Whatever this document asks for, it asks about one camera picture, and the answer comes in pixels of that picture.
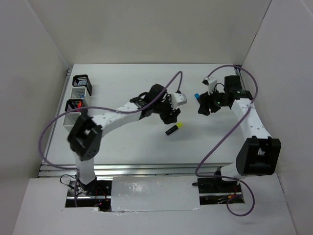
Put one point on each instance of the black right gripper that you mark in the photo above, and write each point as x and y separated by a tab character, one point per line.
206	103

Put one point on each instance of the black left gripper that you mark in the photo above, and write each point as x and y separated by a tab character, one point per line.
168	119

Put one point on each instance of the yellow cap black highlighter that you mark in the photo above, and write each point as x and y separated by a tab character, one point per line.
174	128

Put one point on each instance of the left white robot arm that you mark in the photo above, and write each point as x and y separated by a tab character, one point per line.
86	134

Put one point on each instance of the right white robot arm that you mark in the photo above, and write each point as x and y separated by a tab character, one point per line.
259	154

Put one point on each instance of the white foil cover plate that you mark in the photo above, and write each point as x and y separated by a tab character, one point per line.
162	193

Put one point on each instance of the far white mesh container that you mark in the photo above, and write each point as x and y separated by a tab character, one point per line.
81	93

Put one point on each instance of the white mesh container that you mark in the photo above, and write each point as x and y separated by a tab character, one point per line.
70	119
81	93

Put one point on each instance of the near white mesh container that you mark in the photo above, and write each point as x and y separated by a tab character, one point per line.
70	119

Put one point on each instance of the near black mesh container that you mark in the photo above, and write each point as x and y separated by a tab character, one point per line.
72	103

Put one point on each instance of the black mesh container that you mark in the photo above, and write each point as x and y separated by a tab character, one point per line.
72	103
80	77

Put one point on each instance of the far black mesh container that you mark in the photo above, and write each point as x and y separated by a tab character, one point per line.
80	77

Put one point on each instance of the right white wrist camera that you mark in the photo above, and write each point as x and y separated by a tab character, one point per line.
210	82

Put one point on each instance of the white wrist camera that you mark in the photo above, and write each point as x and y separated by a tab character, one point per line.
210	82
178	99

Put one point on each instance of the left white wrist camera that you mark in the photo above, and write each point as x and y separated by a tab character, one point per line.
178	99

